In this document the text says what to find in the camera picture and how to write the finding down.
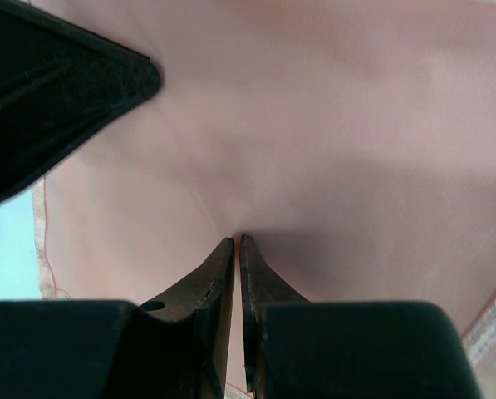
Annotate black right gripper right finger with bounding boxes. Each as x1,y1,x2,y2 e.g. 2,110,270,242
239,235,480,398

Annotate pink satin napkin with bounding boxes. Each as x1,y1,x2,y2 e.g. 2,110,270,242
33,1,496,398

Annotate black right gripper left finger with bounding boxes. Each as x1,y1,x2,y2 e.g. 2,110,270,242
0,238,234,398

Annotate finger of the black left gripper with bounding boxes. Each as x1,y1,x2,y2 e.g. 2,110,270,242
0,1,163,204

